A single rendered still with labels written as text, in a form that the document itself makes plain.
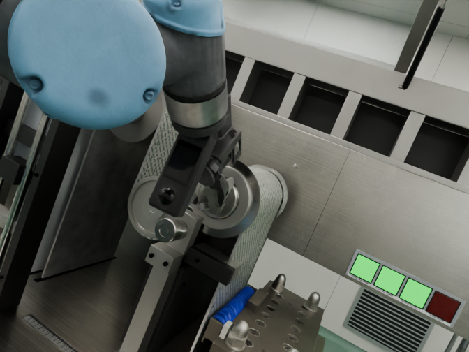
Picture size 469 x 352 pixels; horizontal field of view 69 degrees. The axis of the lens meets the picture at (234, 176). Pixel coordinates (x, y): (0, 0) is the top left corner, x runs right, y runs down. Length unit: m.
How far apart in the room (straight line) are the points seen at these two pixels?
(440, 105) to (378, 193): 0.24
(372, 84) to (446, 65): 2.53
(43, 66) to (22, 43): 0.01
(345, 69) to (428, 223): 0.42
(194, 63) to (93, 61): 0.18
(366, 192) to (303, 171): 0.16
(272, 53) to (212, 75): 0.63
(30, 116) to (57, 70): 0.57
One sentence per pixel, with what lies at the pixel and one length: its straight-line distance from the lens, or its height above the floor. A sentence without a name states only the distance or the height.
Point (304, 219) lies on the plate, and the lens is 0.91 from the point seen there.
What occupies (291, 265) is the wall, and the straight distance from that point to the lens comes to 3.36.
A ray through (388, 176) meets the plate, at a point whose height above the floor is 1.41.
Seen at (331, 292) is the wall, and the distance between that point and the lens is 3.38.
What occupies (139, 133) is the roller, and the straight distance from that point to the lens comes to 0.71.
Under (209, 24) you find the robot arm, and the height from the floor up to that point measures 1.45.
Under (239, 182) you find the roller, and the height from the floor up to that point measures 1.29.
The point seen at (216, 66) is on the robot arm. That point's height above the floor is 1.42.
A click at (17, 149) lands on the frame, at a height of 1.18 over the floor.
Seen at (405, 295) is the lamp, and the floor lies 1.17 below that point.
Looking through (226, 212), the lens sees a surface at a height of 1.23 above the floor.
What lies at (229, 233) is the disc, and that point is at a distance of 0.62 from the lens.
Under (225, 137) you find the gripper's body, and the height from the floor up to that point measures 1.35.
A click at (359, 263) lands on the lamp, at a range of 0.91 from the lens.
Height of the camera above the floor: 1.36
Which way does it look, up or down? 6 degrees down
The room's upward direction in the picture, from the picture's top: 22 degrees clockwise
